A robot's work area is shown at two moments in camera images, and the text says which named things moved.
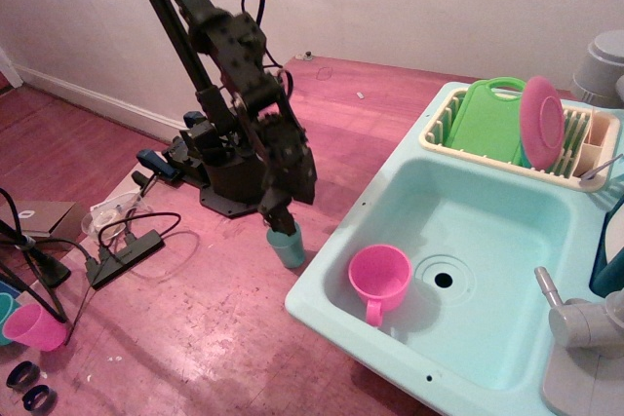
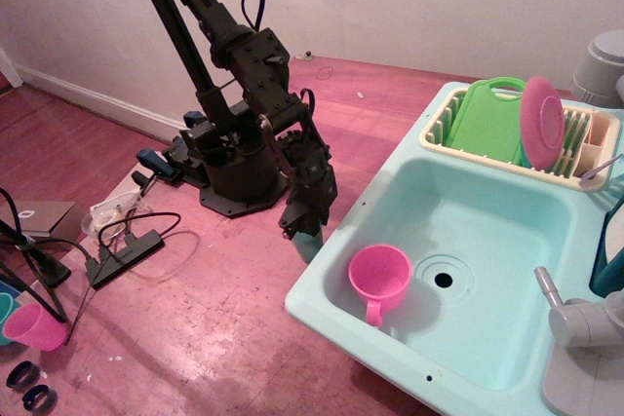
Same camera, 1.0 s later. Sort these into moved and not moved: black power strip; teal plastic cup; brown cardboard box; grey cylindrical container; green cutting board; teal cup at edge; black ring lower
Moved: teal plastic cup
Not moved: teal cup at edge; green cutting board; grey cylindrical container; brown cardboard box; black power strip; black ring lower
